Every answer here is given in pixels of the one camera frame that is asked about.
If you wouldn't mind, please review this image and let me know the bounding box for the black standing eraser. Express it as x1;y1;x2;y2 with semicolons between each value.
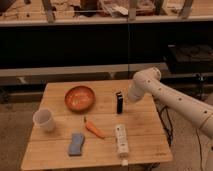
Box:
116;92;123;114

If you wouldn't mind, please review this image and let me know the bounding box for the orange toy carrot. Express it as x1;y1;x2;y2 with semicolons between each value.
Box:
84;119;105;139

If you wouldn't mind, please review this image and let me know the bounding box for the white plastic cup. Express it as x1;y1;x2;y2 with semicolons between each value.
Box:
33;108;55;132

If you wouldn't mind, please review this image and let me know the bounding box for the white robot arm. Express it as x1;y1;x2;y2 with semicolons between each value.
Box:
127;67;213;139

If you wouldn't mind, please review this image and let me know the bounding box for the black box on shelf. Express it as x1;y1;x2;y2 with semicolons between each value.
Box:
164;45;213;74

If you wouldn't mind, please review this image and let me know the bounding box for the black floor cable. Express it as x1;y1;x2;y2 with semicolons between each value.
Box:
156;104;174;148

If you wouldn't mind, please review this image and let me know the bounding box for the black hanging cable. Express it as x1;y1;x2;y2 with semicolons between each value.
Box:
126;16;131;80

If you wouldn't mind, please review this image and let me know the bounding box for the blue sponge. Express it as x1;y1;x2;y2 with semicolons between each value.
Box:
68;133;85;156

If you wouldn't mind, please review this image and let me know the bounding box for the orange wooden bowl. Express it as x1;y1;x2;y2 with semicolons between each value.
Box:
64;86;95;112

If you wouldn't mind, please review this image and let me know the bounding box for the white game remote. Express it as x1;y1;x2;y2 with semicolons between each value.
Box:
115;124;129;166

